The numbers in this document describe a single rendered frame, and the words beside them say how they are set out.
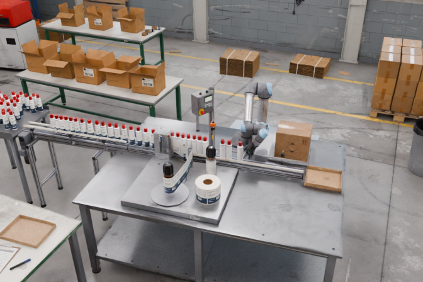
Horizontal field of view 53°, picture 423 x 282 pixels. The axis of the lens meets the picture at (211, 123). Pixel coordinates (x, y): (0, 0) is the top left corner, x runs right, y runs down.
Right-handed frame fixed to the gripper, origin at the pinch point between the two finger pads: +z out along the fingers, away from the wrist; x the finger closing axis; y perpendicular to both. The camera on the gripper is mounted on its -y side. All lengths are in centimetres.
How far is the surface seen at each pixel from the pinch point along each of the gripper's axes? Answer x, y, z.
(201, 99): -60, -1, -25
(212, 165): -21.4, 32.0, 2.8
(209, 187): -16, 62, -1
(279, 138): 17.1, -19.2, -24.8
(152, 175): -59, 41, 40
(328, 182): 69, 4, -28
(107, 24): -284, -357, 170
